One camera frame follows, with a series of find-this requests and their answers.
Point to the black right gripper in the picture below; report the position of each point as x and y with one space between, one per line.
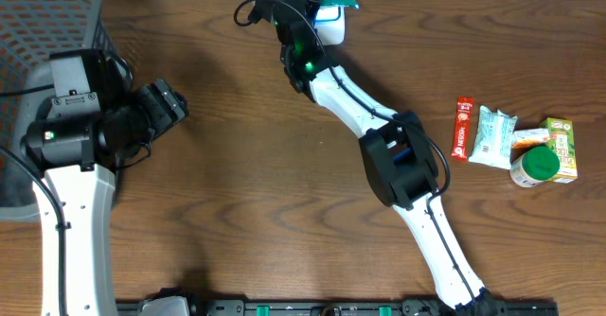
314 2

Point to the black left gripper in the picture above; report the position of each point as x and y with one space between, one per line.
161 122

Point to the red Nescafe coffee stick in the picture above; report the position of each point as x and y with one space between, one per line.
461 127

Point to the light blue wipes pack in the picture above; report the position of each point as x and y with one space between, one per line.
493 140

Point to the orange snack packet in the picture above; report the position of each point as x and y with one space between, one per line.
523 139

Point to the green lid jar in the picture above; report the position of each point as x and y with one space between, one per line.
535 166

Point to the green tea carton box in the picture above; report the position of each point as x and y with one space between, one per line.
562 142

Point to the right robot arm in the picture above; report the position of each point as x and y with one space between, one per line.
401 162

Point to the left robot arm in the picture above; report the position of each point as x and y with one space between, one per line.
74 148

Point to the grey plastic mesh basket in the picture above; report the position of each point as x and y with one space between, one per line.
32 30

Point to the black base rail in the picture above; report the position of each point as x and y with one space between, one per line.
408 307

